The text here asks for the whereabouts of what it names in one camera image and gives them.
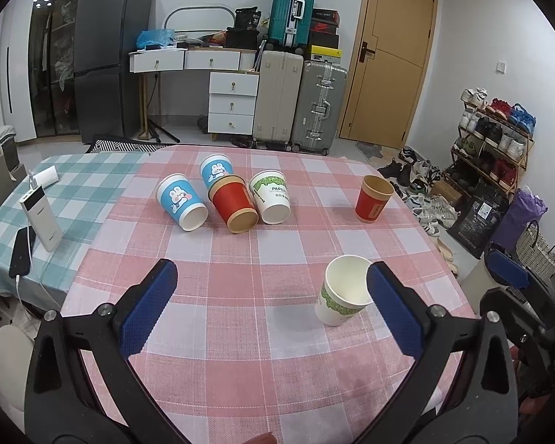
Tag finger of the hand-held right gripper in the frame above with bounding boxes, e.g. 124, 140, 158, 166
485, 249, 555, 398

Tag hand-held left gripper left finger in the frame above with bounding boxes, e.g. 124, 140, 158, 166
24, 259, 199, 444

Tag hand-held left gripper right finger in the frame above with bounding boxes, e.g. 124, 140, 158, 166
365, 261, 521, 444

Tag white green paper cup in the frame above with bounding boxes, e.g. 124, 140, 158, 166
315, 254, 375, 327
249, 169, 291, 225

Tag red paper cup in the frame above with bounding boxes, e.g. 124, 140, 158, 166
206, 174, 260, 235
355, 175, 395, 225

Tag blue bunny paper cup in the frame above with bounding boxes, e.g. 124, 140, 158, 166
155, 173, 210, 233
200, 154, 235, 190

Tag woven basket bag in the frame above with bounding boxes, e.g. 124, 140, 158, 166
515, 219, 555, 281

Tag black shopping bag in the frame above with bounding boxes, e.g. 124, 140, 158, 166
448, 189, 510, 260

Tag purple bag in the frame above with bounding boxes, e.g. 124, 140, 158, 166
490, 187, 549, 255

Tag pink checked tablecloth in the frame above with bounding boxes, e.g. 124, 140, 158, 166
60, 143, 478, 444

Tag cardboard box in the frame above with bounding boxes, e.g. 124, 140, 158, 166
430, 179, 466, 205

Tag pile of loose shoes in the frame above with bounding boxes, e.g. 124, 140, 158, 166
377, 145, 461, 238

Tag metal shoe rack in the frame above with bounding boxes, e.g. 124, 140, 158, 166
445, 101, 535, 197

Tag rows of shelved sneakers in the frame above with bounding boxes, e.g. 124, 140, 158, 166
448, 87, 537, 186

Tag white power bank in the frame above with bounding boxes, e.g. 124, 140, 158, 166
19, 185, 64, 253

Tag black smartphone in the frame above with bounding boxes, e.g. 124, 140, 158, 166
8, 226, 37, 279

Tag green checked tablecloth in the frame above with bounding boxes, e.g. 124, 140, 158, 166
0, 152, 149, 297

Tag white round stool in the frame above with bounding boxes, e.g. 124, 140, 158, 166
0, 324, 38, 428

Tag grey door mat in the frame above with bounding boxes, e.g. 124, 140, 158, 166
356, 141, 386, 164

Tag black white striped rug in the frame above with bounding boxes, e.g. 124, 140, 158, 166
87, 135, 176, 155

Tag small white box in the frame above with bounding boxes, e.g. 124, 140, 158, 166
36, 165, 59, 188

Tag black tripod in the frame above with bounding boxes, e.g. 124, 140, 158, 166
145, 118, 181, 144

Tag silver hard suitcase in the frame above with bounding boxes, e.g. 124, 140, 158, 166
290, 60, 348, 156

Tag white drawer unit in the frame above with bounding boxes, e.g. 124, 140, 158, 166
208, 71, 260, 137

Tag beige hard suitcase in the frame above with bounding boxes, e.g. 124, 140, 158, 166
252, 50, 305, 145

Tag wooden door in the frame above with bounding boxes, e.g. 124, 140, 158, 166
337, 0, 440, 149

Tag white desk with drawers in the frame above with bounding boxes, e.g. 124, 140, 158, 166
128, 47, 260, 140

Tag dark grey refrigerator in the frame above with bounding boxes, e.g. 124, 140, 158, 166
73, 0, 154, 144

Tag yellow black shoe box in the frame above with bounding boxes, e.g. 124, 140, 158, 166
305, 45, 343, 63

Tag glass door cabinet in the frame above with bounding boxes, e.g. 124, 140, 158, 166
28, 0, 87, 140

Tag blue plastic bag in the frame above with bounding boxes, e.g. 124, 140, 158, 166
136, 29, 175, 50

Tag stack of dark shoe boxes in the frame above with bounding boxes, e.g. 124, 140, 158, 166
307, 8, 341, 49

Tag arched desk mirror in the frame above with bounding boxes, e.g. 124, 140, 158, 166
163, 6, 235, 45

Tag black paper bag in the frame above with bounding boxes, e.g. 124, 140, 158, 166
234, 7, 263, 29

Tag teal hard suitcase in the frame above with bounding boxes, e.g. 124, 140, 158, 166
266, 0, 318, 53

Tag white charging cable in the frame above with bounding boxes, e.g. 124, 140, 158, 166
14, 276, 44, 317

